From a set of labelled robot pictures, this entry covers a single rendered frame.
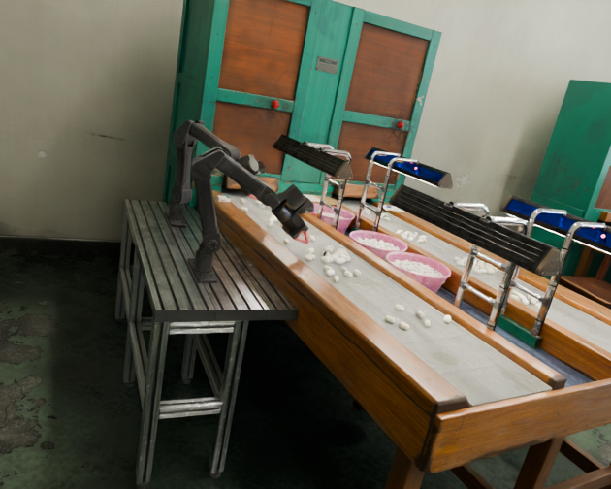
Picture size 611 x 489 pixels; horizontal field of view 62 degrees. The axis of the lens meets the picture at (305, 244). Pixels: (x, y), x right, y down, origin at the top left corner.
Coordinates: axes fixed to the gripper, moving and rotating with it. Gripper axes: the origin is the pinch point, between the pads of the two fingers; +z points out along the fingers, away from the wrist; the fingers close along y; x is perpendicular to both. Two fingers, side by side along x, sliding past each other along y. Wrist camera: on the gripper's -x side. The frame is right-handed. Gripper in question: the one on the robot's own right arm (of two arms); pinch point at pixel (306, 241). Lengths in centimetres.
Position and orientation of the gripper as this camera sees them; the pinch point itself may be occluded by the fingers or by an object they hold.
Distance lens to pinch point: 193.6
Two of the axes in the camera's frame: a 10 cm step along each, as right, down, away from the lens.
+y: -4.6, -3.6, 8.1
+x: -7.1, 7.0, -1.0
